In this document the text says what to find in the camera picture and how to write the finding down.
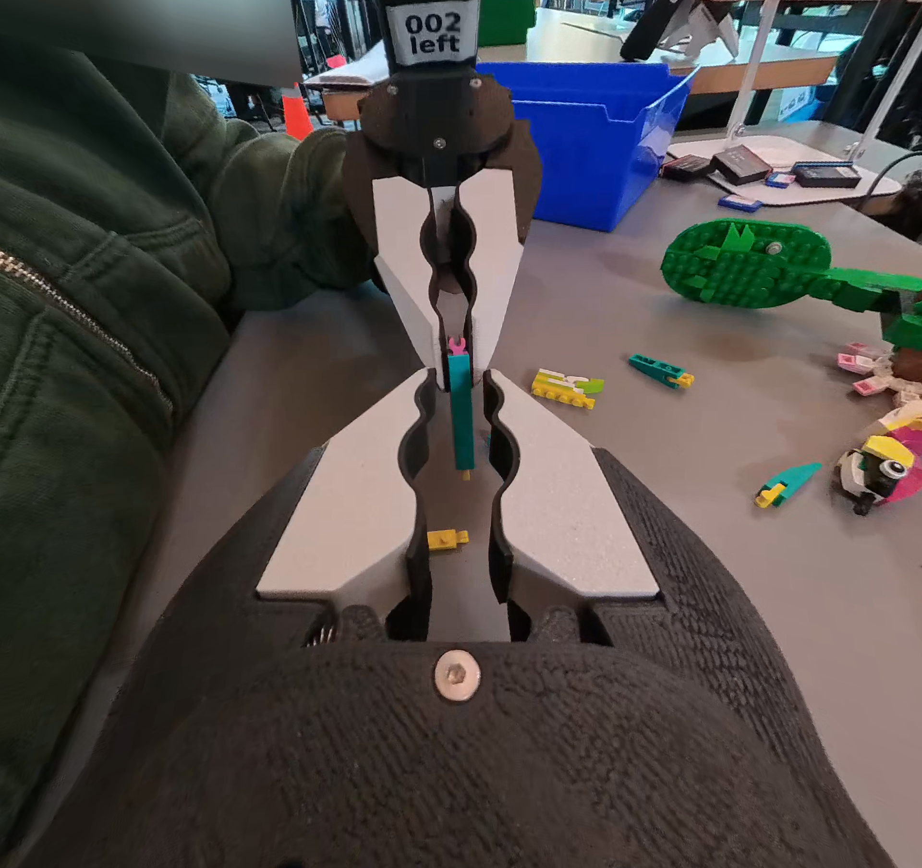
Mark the green zip jacket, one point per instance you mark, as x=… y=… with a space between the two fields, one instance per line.
x=86 y=378

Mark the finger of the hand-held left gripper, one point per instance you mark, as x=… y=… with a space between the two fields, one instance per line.
x=497 y=249
x=396 y=234

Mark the black box device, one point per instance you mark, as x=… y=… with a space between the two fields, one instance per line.
x=742 y=166

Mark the black fuzzy object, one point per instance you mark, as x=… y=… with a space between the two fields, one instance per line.
x=904 y=205

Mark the green cardboard box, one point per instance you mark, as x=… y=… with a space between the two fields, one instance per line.
x=508 y=15

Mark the black red battery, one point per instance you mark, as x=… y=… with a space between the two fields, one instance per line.
x=688 y=168

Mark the white tray with black boxes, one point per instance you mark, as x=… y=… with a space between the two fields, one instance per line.
x=792 y=198

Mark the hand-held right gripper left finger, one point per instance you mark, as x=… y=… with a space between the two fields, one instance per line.
x=338 y=522

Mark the orange traffic cone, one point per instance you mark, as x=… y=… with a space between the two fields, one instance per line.
x=297 y=115

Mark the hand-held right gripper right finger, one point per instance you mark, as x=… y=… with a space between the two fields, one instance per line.
x=576 y=522

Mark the blue plastic bin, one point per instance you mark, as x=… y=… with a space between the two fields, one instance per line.
x=598 y=162

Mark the teal lego bar pink clip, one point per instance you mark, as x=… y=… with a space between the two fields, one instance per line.
x=461 y=414

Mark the teal lego feather yellow clip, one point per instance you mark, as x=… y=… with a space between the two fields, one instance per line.
x=796 y=479
x=652 y=367

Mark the white stand leg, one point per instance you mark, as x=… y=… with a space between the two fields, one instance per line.
x=889 y=76
x=753 y=68

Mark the yellow white lime lego piece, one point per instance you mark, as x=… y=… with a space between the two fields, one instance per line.
x=562 y=393

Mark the black white folding bracket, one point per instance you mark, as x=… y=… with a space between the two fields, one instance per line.
x=648 y=25

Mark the colourful lego bird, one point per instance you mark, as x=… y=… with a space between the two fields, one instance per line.
x=886 y=465

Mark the yellow lego plate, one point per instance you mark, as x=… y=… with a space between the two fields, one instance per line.
x=443 y=539

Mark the small blue memory card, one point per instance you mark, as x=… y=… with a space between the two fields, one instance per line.
x=780 y=179

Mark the green lego plant with flower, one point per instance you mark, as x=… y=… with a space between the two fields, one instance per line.
x=742 y=270

